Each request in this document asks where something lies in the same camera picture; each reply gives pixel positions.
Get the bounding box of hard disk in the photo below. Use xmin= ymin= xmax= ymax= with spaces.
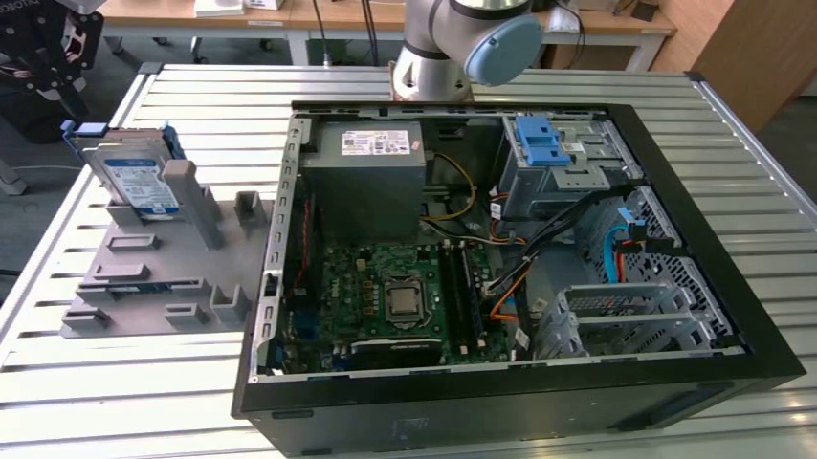
xmin=60 ymin=121 xmax=188 ymax=222

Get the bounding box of blue data wire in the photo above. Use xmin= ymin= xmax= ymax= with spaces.
xmin=601 ymin=206 xmax=641 ymax=286

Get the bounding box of metal disk bay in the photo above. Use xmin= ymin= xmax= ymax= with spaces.
xmin=536 ymin=281 xmax=726 ymax=360

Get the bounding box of black mesh bin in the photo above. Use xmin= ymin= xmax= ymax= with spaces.
xmin=0 ymin=76 xmax=83 ymax=144

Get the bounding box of wooden desk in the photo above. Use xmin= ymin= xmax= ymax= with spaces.
xmin=95 ymin=0 xmax=680 ymax=73

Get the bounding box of grey metal foot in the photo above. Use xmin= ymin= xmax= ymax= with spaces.
xmin=0 ymin=157 xmax=31 ymax=197

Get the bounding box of grey parts rack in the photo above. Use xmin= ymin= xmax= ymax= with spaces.
xmin=58 ymin=160 xmax=278 ymax=340

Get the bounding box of grey power supply unit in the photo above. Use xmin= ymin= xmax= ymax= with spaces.
xmin=298 ymin=119 xmax=427 ymax=245

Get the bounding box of green motherboard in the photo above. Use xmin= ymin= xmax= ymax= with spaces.
xmin=283 ymin=241 xmax=512 ymax=374

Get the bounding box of CPU socket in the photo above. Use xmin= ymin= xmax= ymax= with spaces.
xmin=379 ymin=273 xmax=434 ymax=332

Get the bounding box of silver CPU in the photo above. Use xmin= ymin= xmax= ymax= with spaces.
xmin=386 ymin=285 xmax=423 ymax=319

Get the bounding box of blue plastic drive latch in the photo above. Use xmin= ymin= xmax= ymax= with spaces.
xmin=513 ymin=114 xmax=573 ymax=166

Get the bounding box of black RAM stick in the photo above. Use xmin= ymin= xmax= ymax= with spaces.
xmin=439 ymin=242 xmax=471 ymax=354

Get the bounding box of black graphics card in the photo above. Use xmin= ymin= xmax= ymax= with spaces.
xmin=347 ymin=337 xmax=446 ymax=370

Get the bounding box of metal optical drive cage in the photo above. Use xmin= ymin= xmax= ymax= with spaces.
xmin=497 ymin=114 xmax=644 ymax=221

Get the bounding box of black PC case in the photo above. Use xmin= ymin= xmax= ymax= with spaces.
xmin=230 ymin=99 xmax=807 ymax=456

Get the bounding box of wooden cabinet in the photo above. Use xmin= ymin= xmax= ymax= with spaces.
xmin=650 ymin=0 xmax=817 ymax=133

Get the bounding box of yellow wire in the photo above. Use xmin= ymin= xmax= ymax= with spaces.
xmin=421 ymin=151 xmax=479 ymax=222

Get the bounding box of black wire bundle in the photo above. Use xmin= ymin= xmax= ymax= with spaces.
xmin=487 ymin=184 xmax=646 ymax=297

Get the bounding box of orange wire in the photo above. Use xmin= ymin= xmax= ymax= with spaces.
xmin=487 ymin=292 xmax=522 ymax=327

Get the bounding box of black power wire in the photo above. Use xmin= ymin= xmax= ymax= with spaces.
xmin=617 ymin=222 xmax=689 ymax=255

